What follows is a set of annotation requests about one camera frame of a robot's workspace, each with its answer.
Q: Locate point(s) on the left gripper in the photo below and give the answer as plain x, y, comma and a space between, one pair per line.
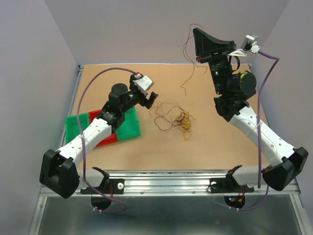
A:
147, 103

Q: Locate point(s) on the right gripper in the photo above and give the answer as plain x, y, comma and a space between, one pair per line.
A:
205, 44

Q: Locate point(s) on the green bin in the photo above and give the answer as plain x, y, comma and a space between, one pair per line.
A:
72, 128
130, 128

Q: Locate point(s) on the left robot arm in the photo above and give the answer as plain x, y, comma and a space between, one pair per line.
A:
93, 132

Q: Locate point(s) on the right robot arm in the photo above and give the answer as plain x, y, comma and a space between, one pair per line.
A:
278, 161

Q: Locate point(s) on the red bin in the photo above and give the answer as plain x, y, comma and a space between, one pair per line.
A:
108, 140

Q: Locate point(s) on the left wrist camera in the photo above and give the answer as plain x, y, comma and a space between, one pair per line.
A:
144, 84

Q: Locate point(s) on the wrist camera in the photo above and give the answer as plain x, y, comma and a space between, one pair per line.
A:
250, 44
144, 84

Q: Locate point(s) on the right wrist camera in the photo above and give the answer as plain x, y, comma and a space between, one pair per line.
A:
250, 44

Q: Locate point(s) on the aluminium rail frame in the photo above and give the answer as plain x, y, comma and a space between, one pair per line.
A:
159, 162

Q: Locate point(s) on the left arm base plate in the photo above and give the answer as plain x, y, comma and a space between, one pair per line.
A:
114, 186

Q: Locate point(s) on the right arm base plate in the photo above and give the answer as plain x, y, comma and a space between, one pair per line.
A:
220, 187

